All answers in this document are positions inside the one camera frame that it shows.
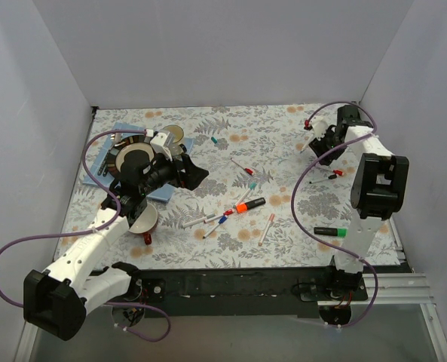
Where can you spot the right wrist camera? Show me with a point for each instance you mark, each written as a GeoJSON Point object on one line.
{"type": "Point", "coordinates": [317, 126]}

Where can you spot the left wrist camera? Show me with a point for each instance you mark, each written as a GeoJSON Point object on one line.
{"type": "Point", "coordinates": [161, 142]}

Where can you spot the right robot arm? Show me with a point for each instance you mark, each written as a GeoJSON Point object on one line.
{"type": "Point", "coordinates": [377, 192]}

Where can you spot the teal capped white pen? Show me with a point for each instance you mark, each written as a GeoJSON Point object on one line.
{"type": "Point", "coordinates": [246, 193]}

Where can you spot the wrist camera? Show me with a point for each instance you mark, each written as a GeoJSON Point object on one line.
{"type": "Point", "coordinates": [161, 142]}
{"type": "Point", "coordinates": [317, 126]}

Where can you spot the cream enamel mug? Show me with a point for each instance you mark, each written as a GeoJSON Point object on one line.
{"type": "Point", "coordinates": [176, 135]}

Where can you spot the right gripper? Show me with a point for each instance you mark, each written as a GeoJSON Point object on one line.
{"type": "Point", "coordinates": [324, 141]}

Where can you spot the blue capped white pen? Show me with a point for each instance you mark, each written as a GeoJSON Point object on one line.
{"type": "Point", "coordinates": [221, 221]}

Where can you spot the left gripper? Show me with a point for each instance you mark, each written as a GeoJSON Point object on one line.
{"type": "Point", "coordinates": [182, 170]}

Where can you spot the red cup with white inside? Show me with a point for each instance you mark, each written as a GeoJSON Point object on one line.
{"type": "Point", "coordinates": [146, 224]}

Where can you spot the orange capped black highlighter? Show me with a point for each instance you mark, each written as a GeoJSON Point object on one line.
{"type": "Point", "coordinates": [249, 205]}

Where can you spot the steel spoon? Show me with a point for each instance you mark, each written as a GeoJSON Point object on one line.
{"type": "Point", "coordinates": [103, 170]}

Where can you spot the aluminium frame rail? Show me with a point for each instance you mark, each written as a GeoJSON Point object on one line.
{"type": "Point", "coordinates": [256, 316]}

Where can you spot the blue tiled placemat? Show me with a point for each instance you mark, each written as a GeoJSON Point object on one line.
{"type": "Point", "coordinates": [129, 169]}

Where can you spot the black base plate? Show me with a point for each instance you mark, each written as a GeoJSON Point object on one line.
{"type": "Point", "coordinates": [237, 291]}

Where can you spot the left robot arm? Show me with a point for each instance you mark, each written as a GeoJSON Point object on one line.
{"type": "Point", "coordinates": [59, 298]}

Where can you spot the black rimmed dinner plate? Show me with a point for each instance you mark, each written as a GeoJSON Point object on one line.
{"type": "Point", "coordinates": [131, 148]}

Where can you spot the green capped black highlighter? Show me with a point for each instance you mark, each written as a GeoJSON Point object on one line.
{"type": "Point", "coordinates": [327, 231]}

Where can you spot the pink capped white pen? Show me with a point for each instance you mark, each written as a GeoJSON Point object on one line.
{"type": "Point", "coordinates": [266, 229]}

